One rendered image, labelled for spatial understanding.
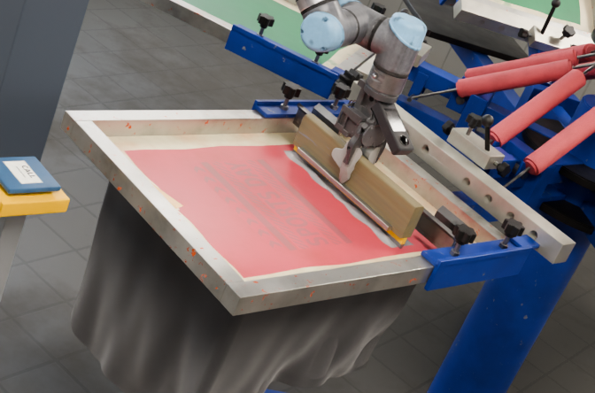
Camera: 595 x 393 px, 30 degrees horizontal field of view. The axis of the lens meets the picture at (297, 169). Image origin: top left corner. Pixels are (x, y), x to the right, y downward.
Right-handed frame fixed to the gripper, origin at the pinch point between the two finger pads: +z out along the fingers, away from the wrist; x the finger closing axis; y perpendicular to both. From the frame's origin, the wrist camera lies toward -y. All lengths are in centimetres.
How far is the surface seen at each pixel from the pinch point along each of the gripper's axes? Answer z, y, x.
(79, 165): 96, 160, -56
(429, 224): -0.3, -17.9, -5.4
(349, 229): 5.0, -10.0, 7.9
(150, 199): 1, 0, 51
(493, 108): -3, 25, -77
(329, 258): 5.1, -17.7, 20.3
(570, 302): 99, 45, -223
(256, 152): 4.3, 18.7, 10.1
